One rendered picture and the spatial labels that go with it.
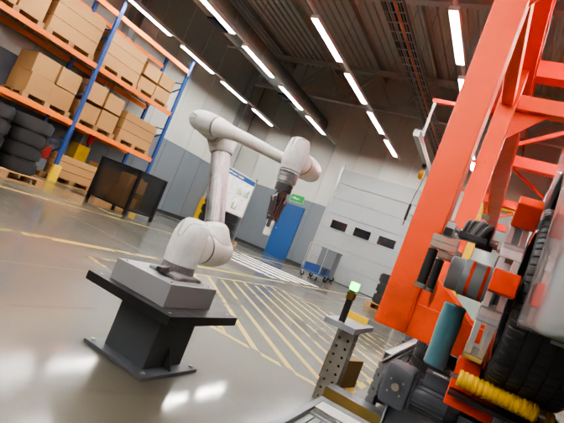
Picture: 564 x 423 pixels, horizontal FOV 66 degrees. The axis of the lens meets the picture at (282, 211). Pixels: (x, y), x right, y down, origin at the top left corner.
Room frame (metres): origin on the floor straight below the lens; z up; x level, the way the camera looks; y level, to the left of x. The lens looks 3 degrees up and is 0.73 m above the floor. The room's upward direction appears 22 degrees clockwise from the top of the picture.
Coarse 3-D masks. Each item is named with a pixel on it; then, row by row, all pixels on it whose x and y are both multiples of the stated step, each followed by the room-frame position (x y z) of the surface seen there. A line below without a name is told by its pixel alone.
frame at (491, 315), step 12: (504, 252) 1.38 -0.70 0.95; (516, 252) 1.36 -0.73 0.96; (516, 264) 1.36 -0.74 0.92; (504, 300) 1.36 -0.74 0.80; (480, 312) 1.38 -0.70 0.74; (492, 312) 1.37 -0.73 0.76; (480, 324) 1.40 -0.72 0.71; (492, 324) 1.38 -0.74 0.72; (492, 336) 1.40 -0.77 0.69; (468, 348) 1.49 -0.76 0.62; (480, 348) 1.47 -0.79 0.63; (480, 360) 1.49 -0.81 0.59
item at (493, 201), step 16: (544, 0) 2.97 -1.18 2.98; (544, 16) 3.13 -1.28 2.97; (544, 32) 3.29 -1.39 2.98; (528, 48) 3.56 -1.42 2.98; (528, 64) 3.77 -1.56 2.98; (544, 64) 4.32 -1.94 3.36; (560, 64) 4.26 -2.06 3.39; (528, 80) 4.02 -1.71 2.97; (544, 80) 4.36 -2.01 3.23; (560, 80) 4.25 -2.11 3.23; (512, 144) 5.61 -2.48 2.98; (512, 160) 6.15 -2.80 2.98; (528, 160) 6.95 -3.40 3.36; (496, 176) 7.10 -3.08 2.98; (496, 192) 7.98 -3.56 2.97; (496, 208) 9.11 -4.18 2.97; (512, 208) 9.63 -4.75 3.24; (496, 224) 10.60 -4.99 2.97
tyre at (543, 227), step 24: (552, 216) 1.41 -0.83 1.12; (528, 264) 1.33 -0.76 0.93; (528, 288) 1.28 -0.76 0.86; (504, 336) 1.33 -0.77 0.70; (528, 336) 1.29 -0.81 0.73; (504, 360) 1.36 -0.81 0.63; (528, 360) 1.31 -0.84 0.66; (552, 360) 1.27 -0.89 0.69; (504, 384) 1.44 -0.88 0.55; (528, 384) 1.35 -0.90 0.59; (552, 384) 1.30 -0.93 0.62; (552, 408) 1.38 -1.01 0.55
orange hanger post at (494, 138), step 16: (496, 112) 3.92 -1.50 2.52; (512, 112) 3.86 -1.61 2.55; (496, 128) 3.90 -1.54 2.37; (496, 144) 3.88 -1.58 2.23; (480, 160) 3.91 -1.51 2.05; (496, 160) 3.87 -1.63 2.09; (480, 176) 3.89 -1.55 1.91; (464, 192) 3.93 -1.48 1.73; (480, 192) 3.87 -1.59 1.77; (464, 208) 3.91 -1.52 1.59; (464, 224) 3.88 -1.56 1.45
